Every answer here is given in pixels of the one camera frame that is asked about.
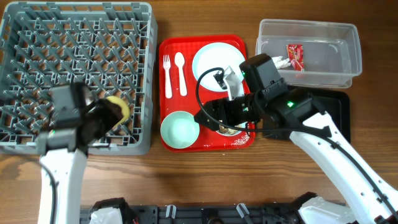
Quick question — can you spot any green bowl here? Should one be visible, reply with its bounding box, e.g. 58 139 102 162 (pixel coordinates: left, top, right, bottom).
160 111 200 149

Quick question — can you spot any red snack wrapper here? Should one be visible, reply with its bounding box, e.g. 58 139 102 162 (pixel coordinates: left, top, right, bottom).
287 44 305 72

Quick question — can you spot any white napkin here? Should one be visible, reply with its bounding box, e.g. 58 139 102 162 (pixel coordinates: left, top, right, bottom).
272 56 291 69

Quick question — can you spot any grey dishwasher rack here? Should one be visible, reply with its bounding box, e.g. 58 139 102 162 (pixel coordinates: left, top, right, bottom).
1 1 157 156

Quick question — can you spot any yellow plastic cup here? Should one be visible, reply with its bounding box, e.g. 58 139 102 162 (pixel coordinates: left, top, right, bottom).
106 96 130 127

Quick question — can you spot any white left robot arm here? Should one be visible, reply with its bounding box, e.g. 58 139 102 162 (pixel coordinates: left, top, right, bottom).
36 83 130 223

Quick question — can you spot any white plastic spoon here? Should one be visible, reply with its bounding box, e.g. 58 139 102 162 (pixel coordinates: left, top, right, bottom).
174 52 187 96

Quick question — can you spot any black waste tray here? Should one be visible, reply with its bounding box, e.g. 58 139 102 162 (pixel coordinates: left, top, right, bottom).
262 83 351 148

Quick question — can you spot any light blue bowl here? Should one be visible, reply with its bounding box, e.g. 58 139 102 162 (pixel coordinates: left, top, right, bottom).
217 123 246 137

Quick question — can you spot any food scraps and rice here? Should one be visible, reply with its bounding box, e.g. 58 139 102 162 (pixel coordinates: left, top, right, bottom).
218 126 238 136

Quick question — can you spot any red serving tray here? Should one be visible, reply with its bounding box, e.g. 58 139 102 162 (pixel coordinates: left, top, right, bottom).
158 34 257 153

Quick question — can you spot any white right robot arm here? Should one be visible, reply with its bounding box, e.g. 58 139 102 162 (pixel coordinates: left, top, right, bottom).
194 87 397 223

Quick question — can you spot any clear plastic waste bin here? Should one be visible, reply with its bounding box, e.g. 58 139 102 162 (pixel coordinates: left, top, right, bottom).
256 19 363 88

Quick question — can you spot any light blue plate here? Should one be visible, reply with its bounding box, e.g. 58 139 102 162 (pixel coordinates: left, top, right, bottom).
192 42 245 82

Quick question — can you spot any white plastic fork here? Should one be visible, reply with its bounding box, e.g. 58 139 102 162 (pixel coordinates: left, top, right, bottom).
163 55 172 99

